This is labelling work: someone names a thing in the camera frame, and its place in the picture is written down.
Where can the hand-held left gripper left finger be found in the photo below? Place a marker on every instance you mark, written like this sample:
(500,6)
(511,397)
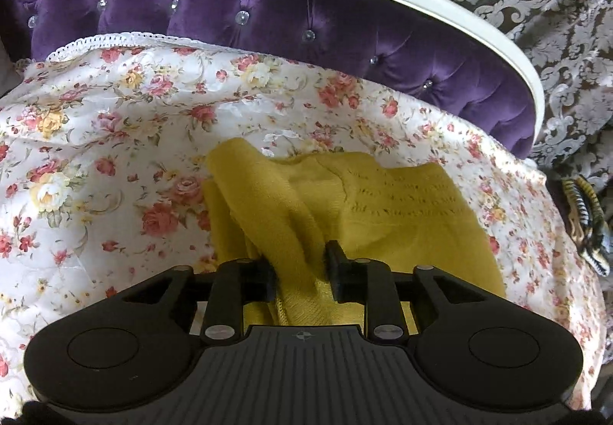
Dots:
(263,279)

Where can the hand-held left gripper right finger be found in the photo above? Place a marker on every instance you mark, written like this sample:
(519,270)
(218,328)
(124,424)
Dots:
(341,274)

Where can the yellow knit sweater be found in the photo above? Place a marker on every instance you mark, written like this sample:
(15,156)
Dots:
(383,214)

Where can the floral quilted blanket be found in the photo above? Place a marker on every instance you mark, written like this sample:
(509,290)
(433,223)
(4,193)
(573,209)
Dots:
(119,142)

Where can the grey pillow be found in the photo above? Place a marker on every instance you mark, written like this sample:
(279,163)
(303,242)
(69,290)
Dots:
(7,71)

